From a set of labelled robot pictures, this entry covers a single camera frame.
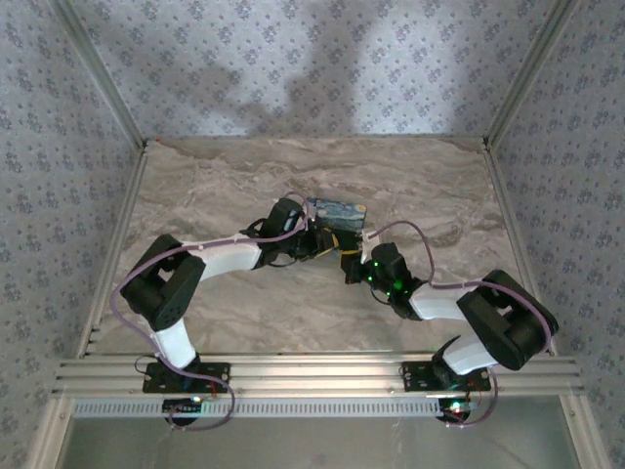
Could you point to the starry night print box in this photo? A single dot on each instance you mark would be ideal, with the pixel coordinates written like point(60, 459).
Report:
point(339, 215)

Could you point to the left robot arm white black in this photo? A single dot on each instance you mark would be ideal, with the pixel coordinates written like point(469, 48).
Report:
point(171, 298)

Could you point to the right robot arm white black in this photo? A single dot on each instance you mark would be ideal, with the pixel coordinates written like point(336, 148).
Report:
point(498, 317)

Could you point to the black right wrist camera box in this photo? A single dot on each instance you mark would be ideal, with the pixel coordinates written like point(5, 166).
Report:
point(388, 266)

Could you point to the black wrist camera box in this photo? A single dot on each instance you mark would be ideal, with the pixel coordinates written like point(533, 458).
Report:
point(388, 266)
point(286, 215)

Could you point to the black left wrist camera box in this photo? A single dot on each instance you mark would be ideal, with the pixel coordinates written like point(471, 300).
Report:
point(286, 215)

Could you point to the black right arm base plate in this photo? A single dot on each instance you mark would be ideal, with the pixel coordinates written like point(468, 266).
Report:
point(415, 376)

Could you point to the aluminium mounting rail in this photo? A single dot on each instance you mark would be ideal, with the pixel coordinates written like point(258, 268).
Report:
point(317, 373)

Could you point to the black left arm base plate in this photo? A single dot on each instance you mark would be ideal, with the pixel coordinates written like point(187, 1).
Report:
point(215, 378)

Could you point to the aluminium frame post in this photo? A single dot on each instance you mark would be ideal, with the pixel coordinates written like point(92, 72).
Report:
point(529, 73)
point(102, 80)

